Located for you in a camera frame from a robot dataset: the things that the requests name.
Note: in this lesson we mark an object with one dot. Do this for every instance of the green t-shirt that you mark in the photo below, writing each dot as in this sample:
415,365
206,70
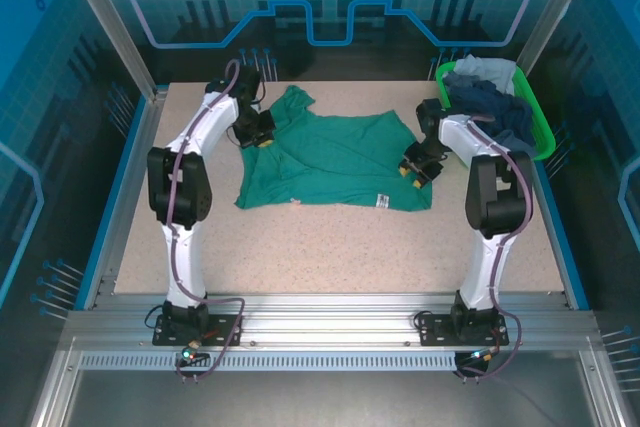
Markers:
340,167

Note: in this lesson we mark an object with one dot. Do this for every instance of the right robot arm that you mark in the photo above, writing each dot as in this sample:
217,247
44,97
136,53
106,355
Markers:
495,192

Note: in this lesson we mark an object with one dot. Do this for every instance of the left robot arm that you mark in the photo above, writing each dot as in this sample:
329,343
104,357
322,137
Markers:
210,122

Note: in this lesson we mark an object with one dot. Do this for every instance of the dark blue t-shirt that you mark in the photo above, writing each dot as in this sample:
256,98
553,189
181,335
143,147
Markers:
495,102

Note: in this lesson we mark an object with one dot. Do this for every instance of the slate blue t-shirt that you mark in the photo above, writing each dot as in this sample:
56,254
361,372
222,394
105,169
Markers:
515,139

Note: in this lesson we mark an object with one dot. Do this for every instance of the light grey t-shirt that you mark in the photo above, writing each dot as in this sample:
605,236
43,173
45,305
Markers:
487,69

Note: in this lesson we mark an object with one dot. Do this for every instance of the green plastic basket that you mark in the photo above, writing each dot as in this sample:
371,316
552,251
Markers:
549,142

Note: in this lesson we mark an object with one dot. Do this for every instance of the connector with green light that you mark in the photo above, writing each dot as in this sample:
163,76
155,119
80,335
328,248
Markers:
190,353
482,356

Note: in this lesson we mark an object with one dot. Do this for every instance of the metal tray panel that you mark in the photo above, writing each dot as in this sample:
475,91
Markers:
325,402

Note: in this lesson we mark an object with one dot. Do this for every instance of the aluminium table side rail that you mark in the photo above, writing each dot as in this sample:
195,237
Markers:
127,187
560,247

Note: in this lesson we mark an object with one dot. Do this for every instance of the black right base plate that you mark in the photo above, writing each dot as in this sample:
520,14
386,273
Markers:
435,332

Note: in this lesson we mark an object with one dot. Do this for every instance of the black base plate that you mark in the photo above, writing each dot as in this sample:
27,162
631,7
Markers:
225,334
435,332

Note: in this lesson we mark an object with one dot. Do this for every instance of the aluminium mounting rail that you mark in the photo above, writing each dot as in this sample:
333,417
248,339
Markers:
325,317

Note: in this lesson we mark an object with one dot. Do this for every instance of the aluminium frame post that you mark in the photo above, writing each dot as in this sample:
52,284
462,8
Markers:
554,7
115,22

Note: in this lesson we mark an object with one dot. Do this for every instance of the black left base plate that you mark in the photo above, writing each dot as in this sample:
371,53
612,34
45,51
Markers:
225,334

